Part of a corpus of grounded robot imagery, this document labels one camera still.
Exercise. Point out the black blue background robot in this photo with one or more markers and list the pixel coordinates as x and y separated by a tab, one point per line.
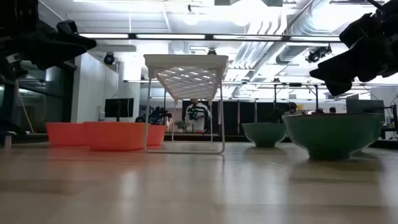
157	116

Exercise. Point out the black ceiling spotlight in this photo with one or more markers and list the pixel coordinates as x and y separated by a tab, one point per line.
212	52
317	54
109	59

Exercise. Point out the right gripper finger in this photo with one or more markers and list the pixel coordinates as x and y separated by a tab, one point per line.
339	68
339	87

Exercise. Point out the black monitor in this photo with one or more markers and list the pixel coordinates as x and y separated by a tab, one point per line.
119	107

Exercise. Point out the white bottle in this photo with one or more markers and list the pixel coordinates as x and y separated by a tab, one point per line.
101	113

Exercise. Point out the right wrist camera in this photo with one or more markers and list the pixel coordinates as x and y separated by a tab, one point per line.
356	29

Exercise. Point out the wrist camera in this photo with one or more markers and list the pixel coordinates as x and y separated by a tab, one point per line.
356	29
66	27

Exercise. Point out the long light bar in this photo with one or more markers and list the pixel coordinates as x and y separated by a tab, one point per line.
171	36

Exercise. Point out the person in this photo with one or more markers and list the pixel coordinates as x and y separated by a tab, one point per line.
140	119
292	107
332	110
197	116

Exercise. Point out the white lattice shelf rack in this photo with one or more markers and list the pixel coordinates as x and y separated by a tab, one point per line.
186	62

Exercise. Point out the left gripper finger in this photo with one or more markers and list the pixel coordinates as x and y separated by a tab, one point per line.
82	42
56	54

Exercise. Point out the teal ceramic patterned bowl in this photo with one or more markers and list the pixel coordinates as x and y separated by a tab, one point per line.
332	137
264	133

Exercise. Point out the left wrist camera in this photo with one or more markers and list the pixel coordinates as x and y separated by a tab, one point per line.
66	27

